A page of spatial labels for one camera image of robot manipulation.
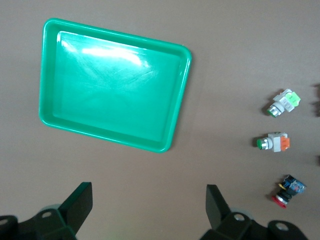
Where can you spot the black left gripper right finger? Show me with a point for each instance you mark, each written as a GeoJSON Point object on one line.
{"type": "Point", "coordinates": [216, 207]}

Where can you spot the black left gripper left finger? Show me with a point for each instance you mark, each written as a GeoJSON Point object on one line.
{"type": "Point", "coordinates": [77, 205]}

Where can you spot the green button with orange block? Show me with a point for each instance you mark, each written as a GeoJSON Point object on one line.
{"type": "Point", "coordinates": [275, 142]}

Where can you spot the green plastic tray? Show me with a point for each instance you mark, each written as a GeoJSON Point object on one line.
{"type": "Point", "coordinates": [112, 87]}

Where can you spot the red push button switch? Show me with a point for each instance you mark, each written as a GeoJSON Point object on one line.
{"type": "Point", "coordinates": [290, 191]}

